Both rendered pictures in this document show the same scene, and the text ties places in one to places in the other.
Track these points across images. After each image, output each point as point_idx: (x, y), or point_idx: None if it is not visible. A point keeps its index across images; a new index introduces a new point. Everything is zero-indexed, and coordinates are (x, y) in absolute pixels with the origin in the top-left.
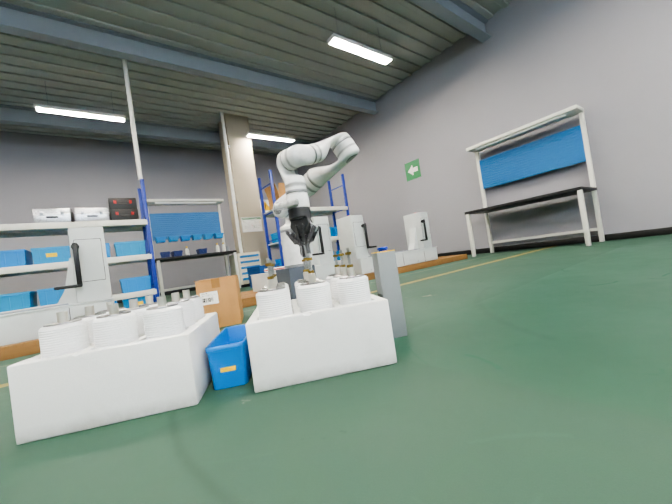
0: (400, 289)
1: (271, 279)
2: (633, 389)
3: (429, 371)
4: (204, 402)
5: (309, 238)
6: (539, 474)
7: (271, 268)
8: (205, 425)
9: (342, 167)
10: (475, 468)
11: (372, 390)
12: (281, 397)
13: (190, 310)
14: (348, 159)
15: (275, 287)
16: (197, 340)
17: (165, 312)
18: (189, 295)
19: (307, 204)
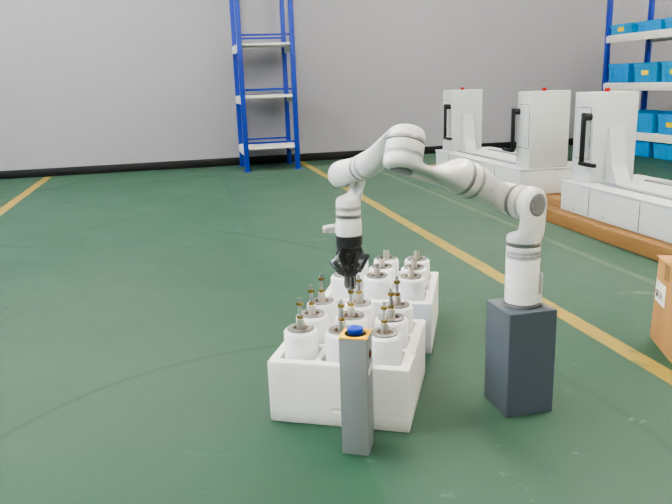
0: (340, 392)
1: (319, 292)
2: (92, 471)
3: (231, 426)
4: None
5: (338, 271)
6: (117, 409)
7: (357, 284)
8: None
9: (419, 178)
10: (140, 400)
11: (241, 399)
12: None
13: (369, 287)
14: (396, 173)
15: (319, 300)
16: (339, 310)
17: (331, 279)
18: (409, 274)
19: (338, 234)
